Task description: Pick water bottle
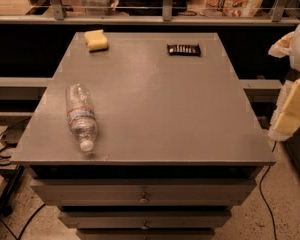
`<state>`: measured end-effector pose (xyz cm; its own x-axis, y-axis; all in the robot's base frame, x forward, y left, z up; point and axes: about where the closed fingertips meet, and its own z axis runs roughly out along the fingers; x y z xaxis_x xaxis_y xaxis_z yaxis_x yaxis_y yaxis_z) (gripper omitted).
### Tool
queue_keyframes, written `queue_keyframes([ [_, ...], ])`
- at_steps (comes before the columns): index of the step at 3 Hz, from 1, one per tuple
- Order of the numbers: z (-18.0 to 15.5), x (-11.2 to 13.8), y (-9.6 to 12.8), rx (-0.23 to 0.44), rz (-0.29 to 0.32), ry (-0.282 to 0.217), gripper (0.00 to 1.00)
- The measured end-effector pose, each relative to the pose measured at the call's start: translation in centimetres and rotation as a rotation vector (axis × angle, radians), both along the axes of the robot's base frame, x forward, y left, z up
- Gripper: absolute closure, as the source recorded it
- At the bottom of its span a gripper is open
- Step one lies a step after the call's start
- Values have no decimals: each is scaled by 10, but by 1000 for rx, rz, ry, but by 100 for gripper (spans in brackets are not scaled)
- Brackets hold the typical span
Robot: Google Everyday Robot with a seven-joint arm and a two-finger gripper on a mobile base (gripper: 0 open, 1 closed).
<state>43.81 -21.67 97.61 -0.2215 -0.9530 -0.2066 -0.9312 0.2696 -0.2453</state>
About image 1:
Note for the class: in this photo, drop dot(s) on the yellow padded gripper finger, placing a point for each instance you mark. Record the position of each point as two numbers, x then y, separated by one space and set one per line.
282 47
285 120

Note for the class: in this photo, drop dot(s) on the clear plastic water bottle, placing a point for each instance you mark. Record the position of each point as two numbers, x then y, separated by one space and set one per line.
81 117

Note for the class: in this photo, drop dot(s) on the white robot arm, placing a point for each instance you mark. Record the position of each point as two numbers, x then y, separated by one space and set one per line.
294 57

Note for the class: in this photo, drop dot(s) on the black bag behind railing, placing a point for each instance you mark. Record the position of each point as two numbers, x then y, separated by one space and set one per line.
149 7

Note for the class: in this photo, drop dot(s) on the grey drawer cabinet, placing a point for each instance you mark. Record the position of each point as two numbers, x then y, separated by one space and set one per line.
178 128

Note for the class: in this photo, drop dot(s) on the top drawer round knob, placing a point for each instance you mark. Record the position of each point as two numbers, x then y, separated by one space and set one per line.
144 199

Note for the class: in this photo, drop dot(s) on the drawer round knob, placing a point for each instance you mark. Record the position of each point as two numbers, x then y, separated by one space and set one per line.
144 199
145 225

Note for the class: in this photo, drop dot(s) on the yellow sponge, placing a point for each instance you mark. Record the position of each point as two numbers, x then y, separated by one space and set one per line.
96 40

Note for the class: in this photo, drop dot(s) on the metal railing frame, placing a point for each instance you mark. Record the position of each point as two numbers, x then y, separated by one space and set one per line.
272 12

